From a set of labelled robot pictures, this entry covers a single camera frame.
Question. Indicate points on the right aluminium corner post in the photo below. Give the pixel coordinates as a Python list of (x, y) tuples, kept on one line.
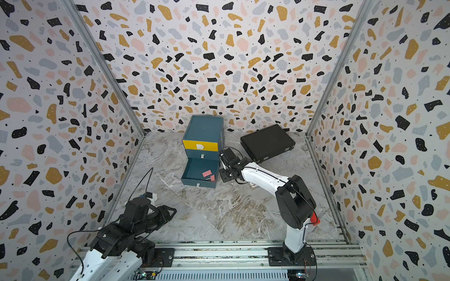
[(361, 16)]

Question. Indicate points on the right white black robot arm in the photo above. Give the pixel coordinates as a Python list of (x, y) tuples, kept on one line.
[(295, 203)]

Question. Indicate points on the red small block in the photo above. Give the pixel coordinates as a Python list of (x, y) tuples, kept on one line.
[(314, 220)]

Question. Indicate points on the teal drawer cabinet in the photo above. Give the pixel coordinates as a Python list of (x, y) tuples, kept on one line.
[(206, 128)]

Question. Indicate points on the aluminium corner post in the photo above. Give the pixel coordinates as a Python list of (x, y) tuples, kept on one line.
[(76, 18), (361, 16)]

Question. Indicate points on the teal bottom drawer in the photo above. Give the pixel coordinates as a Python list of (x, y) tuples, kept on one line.
[(192, 175)]

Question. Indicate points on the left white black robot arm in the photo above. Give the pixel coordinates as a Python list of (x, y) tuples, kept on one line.
[(121, 250)]

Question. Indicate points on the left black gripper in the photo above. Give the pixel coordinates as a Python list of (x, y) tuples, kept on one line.
[(164, 216)]

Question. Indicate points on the teal drawer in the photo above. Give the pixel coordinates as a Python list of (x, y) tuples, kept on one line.
[(211, 155), (192, 175)]

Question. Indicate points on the black flat case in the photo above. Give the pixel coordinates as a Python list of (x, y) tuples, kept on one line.
[(267, 143)]

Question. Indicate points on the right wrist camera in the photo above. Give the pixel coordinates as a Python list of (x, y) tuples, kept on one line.
[(229, 158)]

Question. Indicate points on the yellow top drawer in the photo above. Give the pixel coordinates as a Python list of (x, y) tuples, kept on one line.
[(201, 145)]

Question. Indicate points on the left aluminium corner post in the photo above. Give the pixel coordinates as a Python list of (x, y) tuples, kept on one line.
[(76, 18)]

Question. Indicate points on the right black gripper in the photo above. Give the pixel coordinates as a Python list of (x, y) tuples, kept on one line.
[(224, 179)]

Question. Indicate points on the pink binder clip top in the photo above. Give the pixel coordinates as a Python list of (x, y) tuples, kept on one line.
[(207, 173)]

